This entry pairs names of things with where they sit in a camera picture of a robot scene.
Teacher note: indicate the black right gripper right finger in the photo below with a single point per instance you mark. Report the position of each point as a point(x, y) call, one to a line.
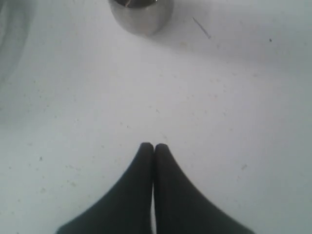
point(180, 208)

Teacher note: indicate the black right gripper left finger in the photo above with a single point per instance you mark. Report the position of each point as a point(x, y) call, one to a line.
point(126, 208)

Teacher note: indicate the stainless steel cup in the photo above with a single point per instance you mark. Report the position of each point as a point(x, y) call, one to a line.
point(142, 17)

